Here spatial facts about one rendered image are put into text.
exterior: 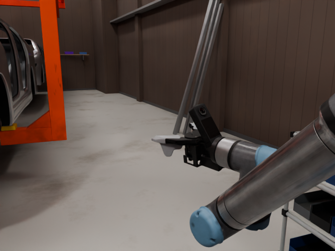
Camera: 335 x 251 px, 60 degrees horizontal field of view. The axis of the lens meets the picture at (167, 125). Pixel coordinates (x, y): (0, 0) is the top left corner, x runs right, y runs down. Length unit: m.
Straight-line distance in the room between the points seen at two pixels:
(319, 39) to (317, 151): 4.00
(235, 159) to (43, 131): 3.04
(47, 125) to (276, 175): 3.23
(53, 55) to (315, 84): 3.32
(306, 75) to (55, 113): 3.32
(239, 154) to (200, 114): 0.15
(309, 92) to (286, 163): 4.02
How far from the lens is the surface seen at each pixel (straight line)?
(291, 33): 4.72
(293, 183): 0.47
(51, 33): 3.47
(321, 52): 4.37
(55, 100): 3.49
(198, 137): 0.76
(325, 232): 1.99
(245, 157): 0.66
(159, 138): 0.80
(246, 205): 0.53
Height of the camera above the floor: 1.44
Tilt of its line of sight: 13 degrees down
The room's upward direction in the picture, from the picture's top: straight up
